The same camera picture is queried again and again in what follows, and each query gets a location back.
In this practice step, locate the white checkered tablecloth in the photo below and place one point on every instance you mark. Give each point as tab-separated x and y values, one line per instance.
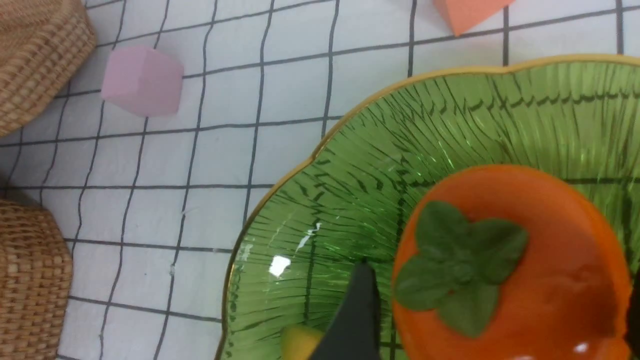
152	207

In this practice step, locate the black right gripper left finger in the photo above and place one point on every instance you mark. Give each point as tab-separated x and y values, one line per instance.
355	331

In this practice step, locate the green glass leaf plate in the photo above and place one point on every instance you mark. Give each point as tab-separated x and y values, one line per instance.
575	117

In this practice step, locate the woven wicker basket lid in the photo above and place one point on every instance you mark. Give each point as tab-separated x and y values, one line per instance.
43	43

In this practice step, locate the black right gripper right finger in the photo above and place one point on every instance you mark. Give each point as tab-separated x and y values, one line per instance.
632	335

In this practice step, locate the orange foam cube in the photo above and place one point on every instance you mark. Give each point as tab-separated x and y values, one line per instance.
462	15

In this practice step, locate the yellow toy banana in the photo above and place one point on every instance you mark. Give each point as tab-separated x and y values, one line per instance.
298	342

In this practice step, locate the orange toy persimmon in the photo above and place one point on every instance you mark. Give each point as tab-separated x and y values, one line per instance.
505	262

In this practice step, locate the pink foam cube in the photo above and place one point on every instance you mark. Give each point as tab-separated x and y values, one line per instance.
143	81

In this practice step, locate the woven wicker basket green lining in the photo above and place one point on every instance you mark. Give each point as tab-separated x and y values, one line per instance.
36	271

